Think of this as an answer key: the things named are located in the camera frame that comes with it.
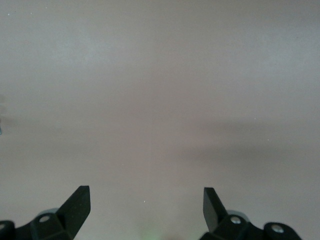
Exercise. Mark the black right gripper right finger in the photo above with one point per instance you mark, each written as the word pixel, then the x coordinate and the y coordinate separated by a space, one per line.
pixel 215 215

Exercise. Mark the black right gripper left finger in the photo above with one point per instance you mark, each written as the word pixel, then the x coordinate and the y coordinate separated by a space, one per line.
pixel 75 212

